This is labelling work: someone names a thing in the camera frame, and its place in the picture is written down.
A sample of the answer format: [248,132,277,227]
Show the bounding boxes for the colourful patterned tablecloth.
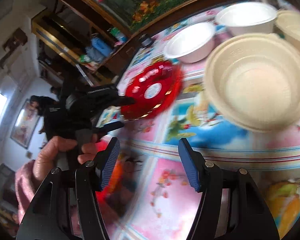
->
[97,5,300,239]

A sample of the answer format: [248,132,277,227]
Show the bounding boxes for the blue water jug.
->
[91,37,113,57]

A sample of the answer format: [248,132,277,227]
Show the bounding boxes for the small black device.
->
[139,34,154,48]

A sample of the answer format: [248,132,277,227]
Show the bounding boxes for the person in black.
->
[30,95,57,116]

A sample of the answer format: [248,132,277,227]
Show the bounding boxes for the red plate with sticker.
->
[121,60,183,120]

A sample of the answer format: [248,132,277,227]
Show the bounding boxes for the beige plastic bowl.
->
[204,34,300,132]
[275,10,300,51]

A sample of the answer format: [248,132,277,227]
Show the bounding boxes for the dark wooden cabinet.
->
[31,5,137,86]

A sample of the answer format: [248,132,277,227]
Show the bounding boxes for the pink sleeve forearm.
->
[15,160,42,224]

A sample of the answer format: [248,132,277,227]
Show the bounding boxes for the framed wall picture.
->
[10,99,39,149]

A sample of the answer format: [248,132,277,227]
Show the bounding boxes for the white foam bowl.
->
[215,2,277,36]
[163,22,216,64]

